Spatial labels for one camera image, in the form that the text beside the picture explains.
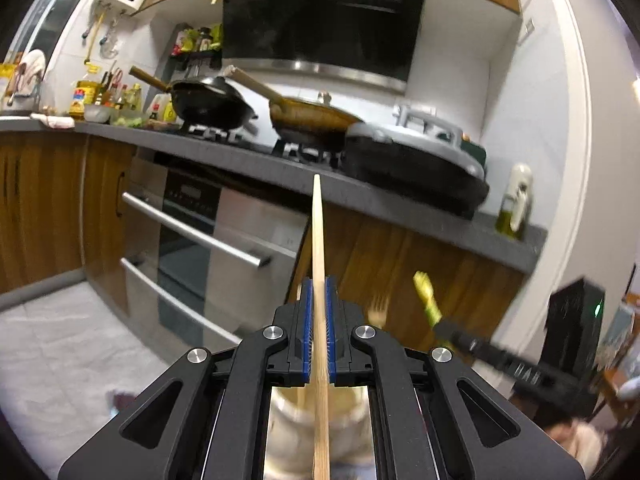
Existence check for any dark green appliance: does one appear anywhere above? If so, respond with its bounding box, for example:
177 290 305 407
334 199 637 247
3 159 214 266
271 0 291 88
460 133 487 168

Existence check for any grey kitchen countertop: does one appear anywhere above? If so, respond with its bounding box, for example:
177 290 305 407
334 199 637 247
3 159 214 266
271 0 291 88
0 115 549 276

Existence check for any black wok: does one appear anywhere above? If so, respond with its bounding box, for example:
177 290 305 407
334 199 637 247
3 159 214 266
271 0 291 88
129 66 257 131

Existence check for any white ceramic utensil holder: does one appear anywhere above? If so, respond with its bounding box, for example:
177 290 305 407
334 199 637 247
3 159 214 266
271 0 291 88
264 386 377 476

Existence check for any kitchen window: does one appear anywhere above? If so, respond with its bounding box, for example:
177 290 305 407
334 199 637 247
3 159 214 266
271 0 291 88
1 0 80 63

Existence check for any olive oil bottle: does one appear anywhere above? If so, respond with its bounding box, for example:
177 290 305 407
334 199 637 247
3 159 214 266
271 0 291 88
495 162 533 240

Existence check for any wooden chopstick pair member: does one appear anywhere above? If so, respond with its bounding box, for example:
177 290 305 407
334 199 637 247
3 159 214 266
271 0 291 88
311 174 330 480

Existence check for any grey electric griddle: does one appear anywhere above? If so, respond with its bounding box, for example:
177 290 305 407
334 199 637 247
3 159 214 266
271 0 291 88
341 104 489 219

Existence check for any yellow tulip plastic stick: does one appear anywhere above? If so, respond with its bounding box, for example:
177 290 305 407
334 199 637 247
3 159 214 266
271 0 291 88
412 271 442 332

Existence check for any yellow wok with handle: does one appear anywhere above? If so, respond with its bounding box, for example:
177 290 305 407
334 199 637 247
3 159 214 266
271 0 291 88
222 65 361 153

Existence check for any person's right hand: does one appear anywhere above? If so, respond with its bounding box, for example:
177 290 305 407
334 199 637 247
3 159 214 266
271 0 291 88
544 418 605 479

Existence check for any steel oven with handles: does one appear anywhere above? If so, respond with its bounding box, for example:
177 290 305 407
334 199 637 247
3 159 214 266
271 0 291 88
120 148 308 361

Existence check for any black range hood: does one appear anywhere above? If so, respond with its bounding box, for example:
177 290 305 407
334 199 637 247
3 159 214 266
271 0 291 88
222 0 424 93

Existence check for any yellow cooking oil bottle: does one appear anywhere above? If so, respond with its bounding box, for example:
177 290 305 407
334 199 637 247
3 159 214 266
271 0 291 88
68 64 101 120

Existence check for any gold fork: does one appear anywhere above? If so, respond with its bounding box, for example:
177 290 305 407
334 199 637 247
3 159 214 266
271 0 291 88
367 295 390 330

